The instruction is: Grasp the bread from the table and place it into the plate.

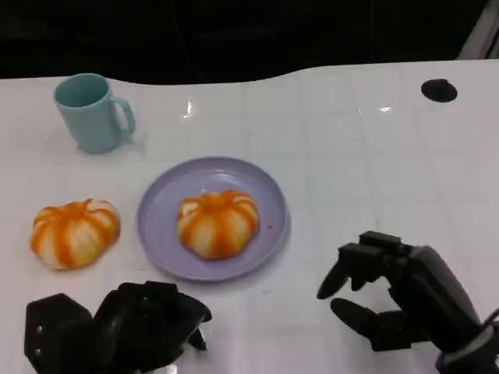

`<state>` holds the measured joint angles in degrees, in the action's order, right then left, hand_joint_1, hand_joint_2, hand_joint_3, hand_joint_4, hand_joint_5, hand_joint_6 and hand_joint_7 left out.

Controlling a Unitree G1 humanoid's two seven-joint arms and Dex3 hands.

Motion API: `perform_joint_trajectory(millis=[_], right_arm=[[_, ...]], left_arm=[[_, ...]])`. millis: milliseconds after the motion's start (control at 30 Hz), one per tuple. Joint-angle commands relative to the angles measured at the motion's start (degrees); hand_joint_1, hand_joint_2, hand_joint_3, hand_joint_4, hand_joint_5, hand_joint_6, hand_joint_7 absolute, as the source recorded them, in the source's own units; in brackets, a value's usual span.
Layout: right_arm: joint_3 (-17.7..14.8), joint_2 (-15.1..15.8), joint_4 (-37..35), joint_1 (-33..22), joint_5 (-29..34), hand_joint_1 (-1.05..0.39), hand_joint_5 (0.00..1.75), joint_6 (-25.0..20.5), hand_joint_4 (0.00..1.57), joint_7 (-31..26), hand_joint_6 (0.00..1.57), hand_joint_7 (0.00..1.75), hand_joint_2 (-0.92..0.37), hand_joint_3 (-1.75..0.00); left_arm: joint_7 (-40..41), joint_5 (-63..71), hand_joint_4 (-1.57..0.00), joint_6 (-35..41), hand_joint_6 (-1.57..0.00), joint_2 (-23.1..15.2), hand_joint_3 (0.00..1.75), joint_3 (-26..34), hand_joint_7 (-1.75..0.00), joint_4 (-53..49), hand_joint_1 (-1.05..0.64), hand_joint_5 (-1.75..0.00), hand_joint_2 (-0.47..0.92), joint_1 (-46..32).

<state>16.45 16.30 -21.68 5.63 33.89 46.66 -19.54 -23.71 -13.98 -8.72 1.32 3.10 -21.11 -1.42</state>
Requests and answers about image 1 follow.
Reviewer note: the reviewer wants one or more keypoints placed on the orange and white bread roll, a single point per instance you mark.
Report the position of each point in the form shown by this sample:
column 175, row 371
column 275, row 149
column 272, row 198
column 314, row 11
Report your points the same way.
column 74, row 233
column 218, row 226

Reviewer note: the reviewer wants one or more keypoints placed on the pale green mug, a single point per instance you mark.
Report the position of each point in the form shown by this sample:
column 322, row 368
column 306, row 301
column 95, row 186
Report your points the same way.
column 87, row 121

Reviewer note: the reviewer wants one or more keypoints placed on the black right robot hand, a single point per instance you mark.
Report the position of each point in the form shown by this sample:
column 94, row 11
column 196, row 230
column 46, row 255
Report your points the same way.
column 425, row 288

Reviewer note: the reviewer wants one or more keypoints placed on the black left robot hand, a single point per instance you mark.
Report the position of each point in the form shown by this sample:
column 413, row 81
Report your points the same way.
column 144, row 327

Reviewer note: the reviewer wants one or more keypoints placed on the black round table grommet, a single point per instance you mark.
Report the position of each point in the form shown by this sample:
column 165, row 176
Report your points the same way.
column 439, row 90

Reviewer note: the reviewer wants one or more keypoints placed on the grey metal frame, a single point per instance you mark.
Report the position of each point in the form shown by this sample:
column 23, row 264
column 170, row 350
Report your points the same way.
column 481, row 31

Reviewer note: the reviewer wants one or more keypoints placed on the lilac plate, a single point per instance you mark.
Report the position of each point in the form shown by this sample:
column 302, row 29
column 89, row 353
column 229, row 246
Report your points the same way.
column 160, row 226

